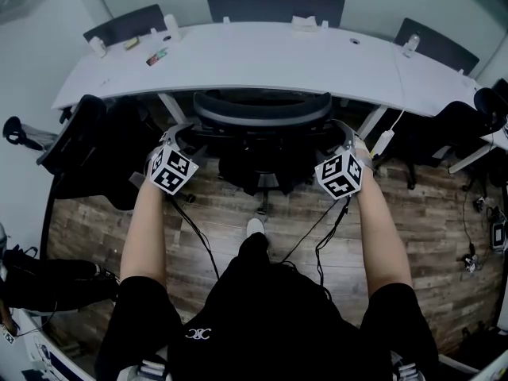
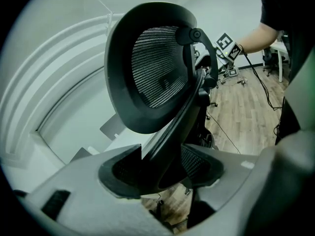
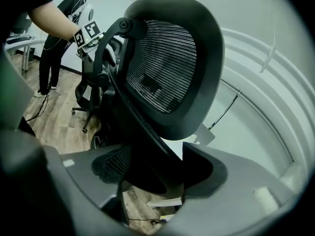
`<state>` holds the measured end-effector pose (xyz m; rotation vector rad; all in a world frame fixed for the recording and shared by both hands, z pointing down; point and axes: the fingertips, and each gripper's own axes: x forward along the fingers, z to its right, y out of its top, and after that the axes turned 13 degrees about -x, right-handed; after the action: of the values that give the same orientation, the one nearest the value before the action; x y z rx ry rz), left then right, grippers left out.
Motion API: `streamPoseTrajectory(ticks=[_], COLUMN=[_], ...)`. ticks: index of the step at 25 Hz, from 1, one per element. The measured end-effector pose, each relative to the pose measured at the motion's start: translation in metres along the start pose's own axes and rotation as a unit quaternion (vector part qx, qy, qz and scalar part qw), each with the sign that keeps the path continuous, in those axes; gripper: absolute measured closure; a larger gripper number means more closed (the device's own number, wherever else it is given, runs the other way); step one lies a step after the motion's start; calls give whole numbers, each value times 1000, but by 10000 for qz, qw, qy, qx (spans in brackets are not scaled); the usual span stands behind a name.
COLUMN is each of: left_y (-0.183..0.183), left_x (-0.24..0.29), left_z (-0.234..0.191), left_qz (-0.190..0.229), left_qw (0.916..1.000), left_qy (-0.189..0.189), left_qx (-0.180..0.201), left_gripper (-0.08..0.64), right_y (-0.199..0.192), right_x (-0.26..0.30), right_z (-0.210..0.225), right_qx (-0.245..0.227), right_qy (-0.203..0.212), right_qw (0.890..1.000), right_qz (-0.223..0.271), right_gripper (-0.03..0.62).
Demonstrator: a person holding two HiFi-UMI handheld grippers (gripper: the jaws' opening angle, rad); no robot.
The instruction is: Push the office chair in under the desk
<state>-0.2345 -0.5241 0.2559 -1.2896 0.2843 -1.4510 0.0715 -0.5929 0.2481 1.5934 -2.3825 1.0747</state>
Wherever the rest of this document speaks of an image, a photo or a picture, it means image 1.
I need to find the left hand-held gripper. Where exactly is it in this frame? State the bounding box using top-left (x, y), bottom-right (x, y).
top-left (148, 123), bottom-right (208, 196)

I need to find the person's black trouser leg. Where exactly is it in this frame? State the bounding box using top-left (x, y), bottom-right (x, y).
top-left (237, 231), bottom-right (275, 267)

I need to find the person's right hand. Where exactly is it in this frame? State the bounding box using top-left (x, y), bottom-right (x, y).
top-left (356, 139), bottom-right (376, 173)

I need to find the grey boxy floor device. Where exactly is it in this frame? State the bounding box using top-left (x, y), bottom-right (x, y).
top-left (490, 216), bottom-right (508, 253)

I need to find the person's white shoe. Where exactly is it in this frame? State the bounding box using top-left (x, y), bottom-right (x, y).
top-left (246, 217), bottom-right (266, 241)

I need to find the black mesh office chair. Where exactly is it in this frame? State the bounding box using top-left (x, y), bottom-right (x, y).
top-left (192, 89), bottom-right (338, 216)

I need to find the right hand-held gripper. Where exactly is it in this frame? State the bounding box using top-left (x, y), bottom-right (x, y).
top-left (314, 119), bottom-right (364, 201)

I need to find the white desk leg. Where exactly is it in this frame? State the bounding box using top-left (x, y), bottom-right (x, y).
top-left (448, 144), bottom-right (495, 175)
top-left (157, 92), bottom-right (187, 126)
top-left (356, 104), bottom-right (389, 142)

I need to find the clear plastic bag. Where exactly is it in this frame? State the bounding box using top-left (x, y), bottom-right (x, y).
top-left (17, 121), bottom-right (60, 152)

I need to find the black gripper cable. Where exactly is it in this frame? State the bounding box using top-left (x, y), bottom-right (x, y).
top-left (277, 194), bottom-right (352, 297)
top-left (166, 194), bottom-right (221, 279)

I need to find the person's black shirt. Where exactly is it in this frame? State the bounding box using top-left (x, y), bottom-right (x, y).
top-left (94, 262), bottom-right (440, 381)

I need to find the clear plastic bottle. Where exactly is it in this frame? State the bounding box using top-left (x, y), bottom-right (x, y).
top-left (402, 33), bottom-right (421, 58)

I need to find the grey ribbed strap buckle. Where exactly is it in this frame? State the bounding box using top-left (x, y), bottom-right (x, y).
top-left (137, 357), bottom-right (167, 381)
top-left (391, 361), bottom-right (421, 381)

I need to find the tall white bottle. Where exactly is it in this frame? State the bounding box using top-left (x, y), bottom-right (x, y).
top-left (164, 13), bottom-right (180, 40)

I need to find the person's left forearm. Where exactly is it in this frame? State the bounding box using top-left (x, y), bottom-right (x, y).
top-left (119, 179), bottom-right (175, 289)

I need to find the black ring controller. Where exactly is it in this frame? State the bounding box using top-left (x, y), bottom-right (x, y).
top-left (2, 116), bottom-right (25, 145)

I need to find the person's right forearm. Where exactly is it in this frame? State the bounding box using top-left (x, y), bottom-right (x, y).
top-left (354, 168), bottom-right (414, 299)

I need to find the white tissue box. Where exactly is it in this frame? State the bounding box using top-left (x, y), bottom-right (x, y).
top-left (291, 14), bottom-right (320, 33)

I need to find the white power adapter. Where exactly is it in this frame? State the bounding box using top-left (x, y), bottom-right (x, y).
top-left (371, 129), bottom-right (396, 158)

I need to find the colourful flat packet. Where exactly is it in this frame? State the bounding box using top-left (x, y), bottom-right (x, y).
top-left (145, 47), bottom-right (170, 67)

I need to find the white power cable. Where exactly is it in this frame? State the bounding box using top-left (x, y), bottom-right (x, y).
top-left (391, 41), bottom-right (408, 133)

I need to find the dark grey desk divider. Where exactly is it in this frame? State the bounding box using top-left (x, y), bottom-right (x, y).
top-left (394, 17), bottom-right (480, 77)
top-left (82, 3), bottom-right (167, 48)
top-left (206, 0), bottom-right (346, 29)

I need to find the short white cup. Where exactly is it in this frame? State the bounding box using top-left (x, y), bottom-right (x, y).
top-left (88, 37), bottom-right (107, 58)

